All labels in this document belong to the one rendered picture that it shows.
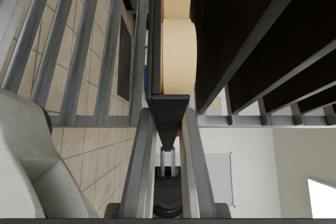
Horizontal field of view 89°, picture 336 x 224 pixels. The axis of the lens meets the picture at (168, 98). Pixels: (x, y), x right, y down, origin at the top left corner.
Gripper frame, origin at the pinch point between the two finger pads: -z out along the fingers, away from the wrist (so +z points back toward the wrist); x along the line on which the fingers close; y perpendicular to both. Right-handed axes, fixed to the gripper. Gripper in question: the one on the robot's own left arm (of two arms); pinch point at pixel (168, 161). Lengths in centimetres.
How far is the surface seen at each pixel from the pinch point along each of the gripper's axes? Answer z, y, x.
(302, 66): -15.3, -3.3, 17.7
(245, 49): -13.4, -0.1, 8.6
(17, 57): -44, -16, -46
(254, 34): -12.2, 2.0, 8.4
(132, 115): -28.4, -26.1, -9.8
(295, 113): -28, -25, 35
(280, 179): -158, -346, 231
